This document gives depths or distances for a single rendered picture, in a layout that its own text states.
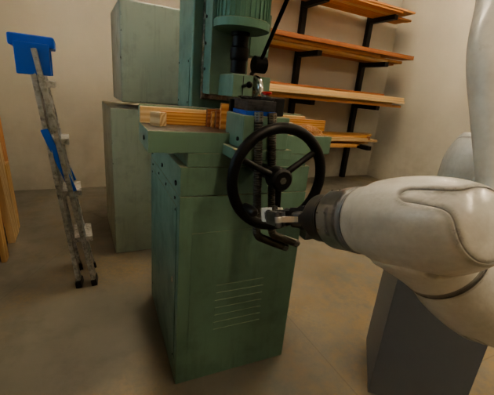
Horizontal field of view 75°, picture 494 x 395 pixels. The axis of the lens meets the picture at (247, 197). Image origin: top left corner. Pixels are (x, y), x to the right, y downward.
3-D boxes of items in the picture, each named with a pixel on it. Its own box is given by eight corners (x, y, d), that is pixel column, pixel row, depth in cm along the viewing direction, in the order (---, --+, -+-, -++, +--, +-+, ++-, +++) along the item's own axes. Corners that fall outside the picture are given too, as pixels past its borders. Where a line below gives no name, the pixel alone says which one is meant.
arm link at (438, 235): (319, 230, 40) (383, 287, 44) (440, 243, 25) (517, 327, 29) (361, 163, 43) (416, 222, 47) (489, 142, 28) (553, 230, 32)
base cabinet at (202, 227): (173, 386, 115) (177, 197, 94) (150, 293, 165) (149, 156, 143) (282, 355, 134) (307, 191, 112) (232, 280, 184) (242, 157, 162)
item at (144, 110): (139, 122, 100) (139, 106, 98) (139, 121, 102) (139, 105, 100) (303, 129, 124) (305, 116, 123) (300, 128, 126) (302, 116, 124)
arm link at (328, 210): (335, 187, 41) (308, 189, 46) (339, 259, 41) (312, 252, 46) (388, 184, 45) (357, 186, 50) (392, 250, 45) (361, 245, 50)
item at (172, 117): (160, 124, 101) (160, 110, 99) (159, 123, 102) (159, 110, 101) (324, 131, 126) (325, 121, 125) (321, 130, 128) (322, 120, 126)
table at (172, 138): (151, 161, 78) (151, 135, 77) (138, 139, 105) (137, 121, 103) (348, 160, 103) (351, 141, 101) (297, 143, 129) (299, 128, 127)
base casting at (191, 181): (178, 197, 94) (179, 166, 91) (150, 156, 144) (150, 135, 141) (306, 191, 112) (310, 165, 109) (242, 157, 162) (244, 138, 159)
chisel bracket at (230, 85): (231, 101, 103) (233, 73, 101) (217, 99, 115) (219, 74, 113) (252, 103, 106) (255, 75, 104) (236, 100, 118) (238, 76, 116)
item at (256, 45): (249, 56, 123) (252, 11, 118) (240, 56, 131) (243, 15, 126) (269, 58, 126) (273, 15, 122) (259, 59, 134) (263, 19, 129)
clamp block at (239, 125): (240, 150, 87) (242, 115, 84) (223, 141, 98) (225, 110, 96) (287, 150, 93) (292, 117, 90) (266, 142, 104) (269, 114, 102)
